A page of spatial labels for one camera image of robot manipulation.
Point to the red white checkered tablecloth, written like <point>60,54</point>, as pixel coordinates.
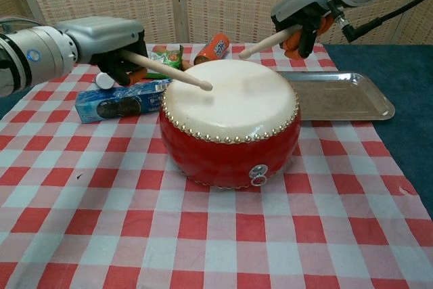
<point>135,235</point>

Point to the green white snack packet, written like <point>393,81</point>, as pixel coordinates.
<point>170,57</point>

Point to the wooden drumstick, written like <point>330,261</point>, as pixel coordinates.
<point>162,68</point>
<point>264,44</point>

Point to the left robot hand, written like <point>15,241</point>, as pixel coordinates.
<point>101,35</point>

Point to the orange drink can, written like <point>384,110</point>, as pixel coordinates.
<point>213,50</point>

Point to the rectangular metal tray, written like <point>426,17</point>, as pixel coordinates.
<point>338,99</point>

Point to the blue cookie box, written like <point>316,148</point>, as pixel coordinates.
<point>115,106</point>

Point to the red drum with white skin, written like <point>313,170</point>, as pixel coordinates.
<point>230,116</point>

